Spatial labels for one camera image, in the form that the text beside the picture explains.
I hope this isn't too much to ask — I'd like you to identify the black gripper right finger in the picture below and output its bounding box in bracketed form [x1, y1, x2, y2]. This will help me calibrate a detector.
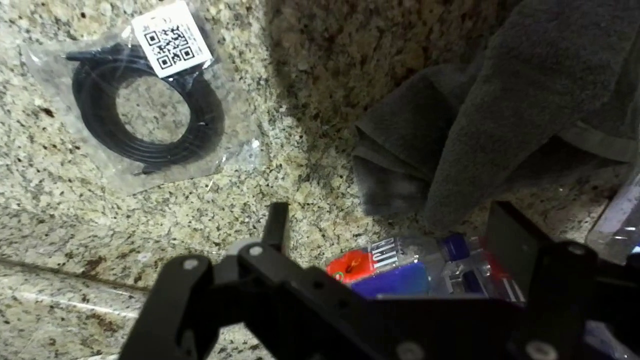
[486, 202, 596, 314]

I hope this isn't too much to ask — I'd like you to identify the bagged black coiled cable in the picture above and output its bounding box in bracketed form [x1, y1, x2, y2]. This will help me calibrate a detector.
[28, 0, 265, 196]

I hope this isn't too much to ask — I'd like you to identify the grey towel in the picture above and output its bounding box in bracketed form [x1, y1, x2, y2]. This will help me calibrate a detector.
[353, 0, 640, 228]

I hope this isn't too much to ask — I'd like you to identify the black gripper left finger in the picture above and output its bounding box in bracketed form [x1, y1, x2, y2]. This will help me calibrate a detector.
[262, 202, 288, 252]

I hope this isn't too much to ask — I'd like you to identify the red blue plastic package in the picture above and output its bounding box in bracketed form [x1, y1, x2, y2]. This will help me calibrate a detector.
[323, 233, 526, 305]

